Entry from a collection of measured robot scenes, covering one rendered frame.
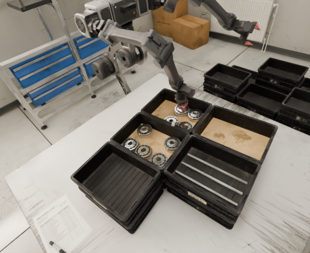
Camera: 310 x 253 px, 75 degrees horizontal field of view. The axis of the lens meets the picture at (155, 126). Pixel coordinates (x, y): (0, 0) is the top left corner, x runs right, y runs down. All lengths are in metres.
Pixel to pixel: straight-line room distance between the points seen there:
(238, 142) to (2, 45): 3.20
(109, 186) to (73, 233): 0.31
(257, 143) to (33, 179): 1.47
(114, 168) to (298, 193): 1.04
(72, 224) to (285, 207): 1.16
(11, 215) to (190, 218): 1.83
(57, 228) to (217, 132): 1.10
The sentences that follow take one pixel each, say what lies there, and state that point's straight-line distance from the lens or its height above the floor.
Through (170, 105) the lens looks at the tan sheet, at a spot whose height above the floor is 0.83.
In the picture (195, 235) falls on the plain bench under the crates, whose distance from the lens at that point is 1.18.
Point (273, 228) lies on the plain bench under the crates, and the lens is 1.28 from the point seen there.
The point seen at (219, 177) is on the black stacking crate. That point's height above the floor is 0.83.
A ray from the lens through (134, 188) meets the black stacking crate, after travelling 1.16.
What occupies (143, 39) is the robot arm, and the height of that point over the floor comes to 1.49.
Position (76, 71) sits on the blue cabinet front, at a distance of 3.04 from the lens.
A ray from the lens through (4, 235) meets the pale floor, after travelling 2.49.
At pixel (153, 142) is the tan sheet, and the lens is 1.31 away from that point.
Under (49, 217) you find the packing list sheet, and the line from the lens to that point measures 1.43.
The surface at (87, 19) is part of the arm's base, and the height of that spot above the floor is 1.49.
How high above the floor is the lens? 1.84
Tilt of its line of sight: 46 degrees down
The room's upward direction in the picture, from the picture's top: 9 degrees counter-clockwise
